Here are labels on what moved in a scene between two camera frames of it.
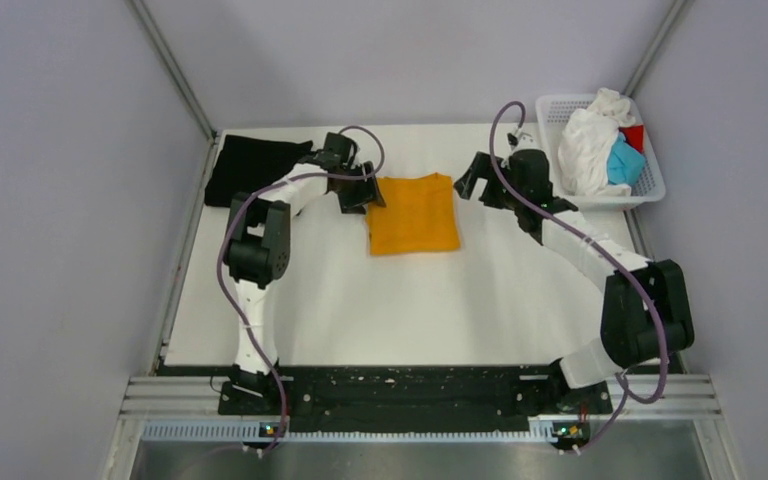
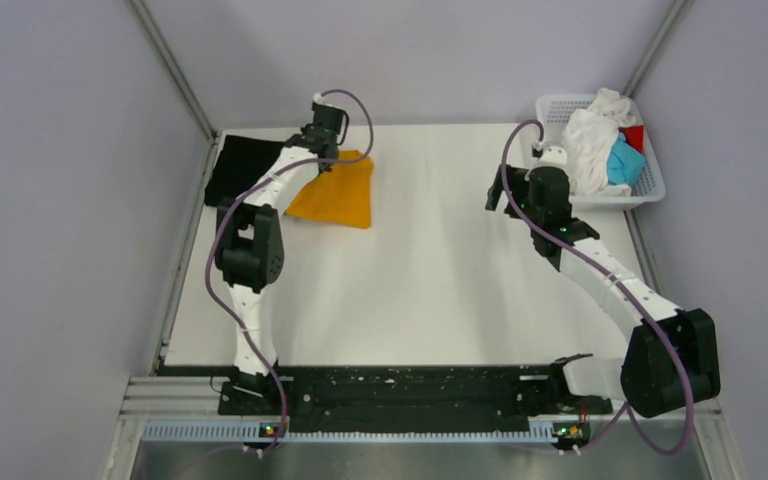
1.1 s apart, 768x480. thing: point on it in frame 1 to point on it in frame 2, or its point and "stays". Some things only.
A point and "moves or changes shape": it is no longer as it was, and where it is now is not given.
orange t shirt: (419, 214) moves or changes shape
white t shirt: (584, 146) stays
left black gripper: (367, 192) to (304, 131)
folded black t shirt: (244, 165) stays
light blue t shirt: (624, 162) stays
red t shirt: (634, 135) stays
